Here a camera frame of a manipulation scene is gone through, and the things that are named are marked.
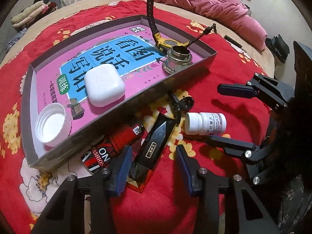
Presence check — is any red black fashion tube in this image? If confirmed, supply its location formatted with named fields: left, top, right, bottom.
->
left=81, top=121, right=145, bottom=173

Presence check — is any glass jar gold rim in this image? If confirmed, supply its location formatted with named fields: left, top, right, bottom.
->
left=162, top=45, right=192, bottom=74

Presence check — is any white medicine bottle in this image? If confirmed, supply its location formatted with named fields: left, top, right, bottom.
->
left=184, top=113, right=227, bottom=136

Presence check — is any black cloth bundle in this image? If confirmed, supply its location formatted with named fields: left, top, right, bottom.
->
left=265, top=34, right=290, bottom=64

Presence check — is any grey cardboard box tray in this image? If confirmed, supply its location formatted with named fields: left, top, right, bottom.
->
left=21, top=15, right=217, bottom=171

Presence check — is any white earbuds case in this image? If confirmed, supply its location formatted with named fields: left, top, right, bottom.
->
left=84, top=63, right=125, bottom=108

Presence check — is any white plastic bottle cap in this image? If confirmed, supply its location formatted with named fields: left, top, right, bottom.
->
left=35, top=103, right=73, bottom=147

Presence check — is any small brown folded paper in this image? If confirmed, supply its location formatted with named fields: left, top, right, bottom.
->
left=67, top=98, right=85, bottom=120

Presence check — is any red floral blanket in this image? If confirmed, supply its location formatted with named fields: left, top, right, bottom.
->
left=1, top=0, right=274, bottom=233

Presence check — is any stack of folded clothes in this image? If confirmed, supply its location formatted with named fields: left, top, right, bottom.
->
left=11, top=0, right=65, bottom=32

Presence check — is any yellow black wrist watch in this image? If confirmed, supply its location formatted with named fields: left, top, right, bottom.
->
left=146, top=0, right=217, bottom=53

